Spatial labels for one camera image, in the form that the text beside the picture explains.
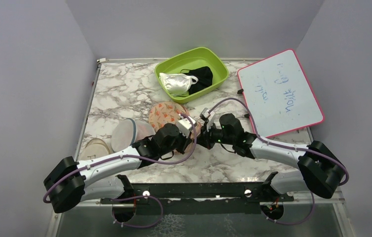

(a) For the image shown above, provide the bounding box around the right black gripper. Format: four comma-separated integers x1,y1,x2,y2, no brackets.
194,119,235,150

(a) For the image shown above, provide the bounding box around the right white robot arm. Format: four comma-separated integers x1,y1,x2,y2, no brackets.
197,112,347,201

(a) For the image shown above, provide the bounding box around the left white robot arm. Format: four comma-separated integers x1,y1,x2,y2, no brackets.
42,123,197,213

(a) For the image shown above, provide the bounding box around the white mesh laundry bag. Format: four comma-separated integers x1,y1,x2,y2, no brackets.
111,118,155,153

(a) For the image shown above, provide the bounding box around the white satin bra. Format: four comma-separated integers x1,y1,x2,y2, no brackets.
159,73,199,96

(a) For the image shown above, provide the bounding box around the black bra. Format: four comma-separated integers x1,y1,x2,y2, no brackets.
180,66,213,95

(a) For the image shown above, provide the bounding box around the beige bra cup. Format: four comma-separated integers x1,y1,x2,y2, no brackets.
78,138,111,160

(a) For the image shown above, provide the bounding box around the pink framed whiteboard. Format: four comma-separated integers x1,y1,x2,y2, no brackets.
237,49,324,137

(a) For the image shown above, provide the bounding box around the green plastic basin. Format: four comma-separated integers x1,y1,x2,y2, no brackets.
154,47,229,104

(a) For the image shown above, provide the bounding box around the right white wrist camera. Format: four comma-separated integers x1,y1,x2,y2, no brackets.
200,108,215,132

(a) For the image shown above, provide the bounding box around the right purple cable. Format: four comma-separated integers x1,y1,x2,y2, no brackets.
205,97,350,187

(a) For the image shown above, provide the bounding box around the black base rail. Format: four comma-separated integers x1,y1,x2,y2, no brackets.
100,182,294,215

